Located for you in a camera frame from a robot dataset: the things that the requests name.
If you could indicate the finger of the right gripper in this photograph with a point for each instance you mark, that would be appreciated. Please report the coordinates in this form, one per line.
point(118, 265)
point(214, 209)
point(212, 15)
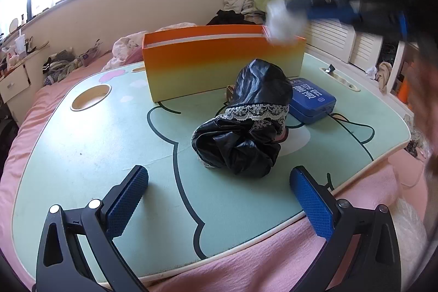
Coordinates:
point(323, 9)

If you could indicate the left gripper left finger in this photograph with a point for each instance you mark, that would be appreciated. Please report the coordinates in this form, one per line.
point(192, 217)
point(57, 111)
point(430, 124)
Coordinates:
point(61, 263)

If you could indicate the black binder clip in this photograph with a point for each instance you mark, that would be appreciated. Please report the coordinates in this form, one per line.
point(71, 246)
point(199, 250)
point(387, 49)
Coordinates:
point(330, 69)

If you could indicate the white plastic cup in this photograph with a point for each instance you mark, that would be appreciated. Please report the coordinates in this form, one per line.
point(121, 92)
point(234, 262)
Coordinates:
point(20, 43)

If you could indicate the green cartoon lap table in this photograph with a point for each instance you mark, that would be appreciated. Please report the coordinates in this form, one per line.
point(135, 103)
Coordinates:
point(190, 214)

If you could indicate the white drawer cabinet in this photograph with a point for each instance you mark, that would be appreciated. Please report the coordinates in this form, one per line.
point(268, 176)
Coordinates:
point(14, 83)

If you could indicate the orange yellow storage box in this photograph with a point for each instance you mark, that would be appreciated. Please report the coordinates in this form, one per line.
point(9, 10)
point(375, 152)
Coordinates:
point(184, 61)

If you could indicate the white clothes pile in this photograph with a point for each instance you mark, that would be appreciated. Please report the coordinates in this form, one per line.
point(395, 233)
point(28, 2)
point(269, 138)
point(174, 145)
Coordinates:
point(239, 6)

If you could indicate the black lace-trimmed garment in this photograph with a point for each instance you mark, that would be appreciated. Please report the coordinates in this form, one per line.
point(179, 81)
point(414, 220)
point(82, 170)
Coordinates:
point(244, 139)

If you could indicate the grey clothes pile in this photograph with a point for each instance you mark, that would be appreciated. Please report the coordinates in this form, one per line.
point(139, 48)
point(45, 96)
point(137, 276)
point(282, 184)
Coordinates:
point(59, 66)

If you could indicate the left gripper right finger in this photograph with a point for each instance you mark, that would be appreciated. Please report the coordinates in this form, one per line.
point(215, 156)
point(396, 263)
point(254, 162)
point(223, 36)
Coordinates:
point(360, 252)

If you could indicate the black clothes pile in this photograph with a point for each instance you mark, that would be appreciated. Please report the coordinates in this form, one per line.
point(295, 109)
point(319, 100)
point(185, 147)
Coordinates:
point(227, 17)

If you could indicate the blue rectangular case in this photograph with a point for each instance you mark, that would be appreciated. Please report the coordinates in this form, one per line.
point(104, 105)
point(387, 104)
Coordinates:
point(310, 103)

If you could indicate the pink crumpled blanket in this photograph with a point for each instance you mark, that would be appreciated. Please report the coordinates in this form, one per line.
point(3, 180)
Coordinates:
point(127, 50)

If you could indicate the white fluffy pompom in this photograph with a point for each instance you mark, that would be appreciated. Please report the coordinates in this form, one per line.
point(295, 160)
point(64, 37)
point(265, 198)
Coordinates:
point(284, 27)

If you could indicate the orange bottle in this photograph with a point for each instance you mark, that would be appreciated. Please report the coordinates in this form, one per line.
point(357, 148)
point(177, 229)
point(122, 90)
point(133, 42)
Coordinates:
point(404, 91)

